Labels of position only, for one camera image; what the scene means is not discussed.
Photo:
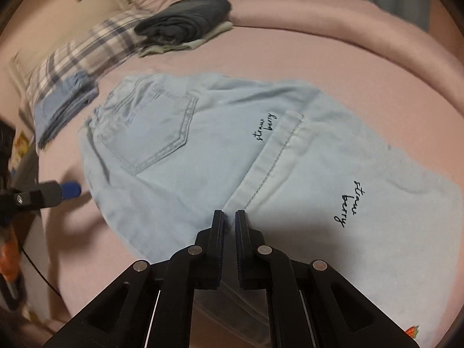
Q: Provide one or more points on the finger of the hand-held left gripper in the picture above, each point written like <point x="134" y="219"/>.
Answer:
<point x="47" y="194"/>

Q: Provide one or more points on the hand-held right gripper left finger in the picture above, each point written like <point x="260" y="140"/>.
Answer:
<point x="216" y="235"/>

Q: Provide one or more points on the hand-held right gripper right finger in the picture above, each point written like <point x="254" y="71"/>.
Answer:
<point x="241" y="235"/>

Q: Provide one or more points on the light blue strawberry pants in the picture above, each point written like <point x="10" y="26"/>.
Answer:
<point x="217" y="145"/>

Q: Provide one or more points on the yellow printed package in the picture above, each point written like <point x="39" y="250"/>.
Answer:
<point x="21" y="148"/>

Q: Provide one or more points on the orange object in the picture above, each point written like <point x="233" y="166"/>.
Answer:
<point x="7" y="259"/>

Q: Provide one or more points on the folded light blue cloth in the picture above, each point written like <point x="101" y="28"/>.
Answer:
<point x="61" y="105"/>

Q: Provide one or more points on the plaid pillow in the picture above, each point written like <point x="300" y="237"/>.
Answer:
<point x="90" y="47"/>

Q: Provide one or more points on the folded light green cloth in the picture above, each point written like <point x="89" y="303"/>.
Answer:
<point x="214" y="32"/>

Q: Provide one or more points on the folded dark blue jeans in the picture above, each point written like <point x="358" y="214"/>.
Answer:
<point x="188" y="18"/>

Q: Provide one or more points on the pink duvet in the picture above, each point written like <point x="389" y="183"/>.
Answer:
<point x="319" y="11"/>

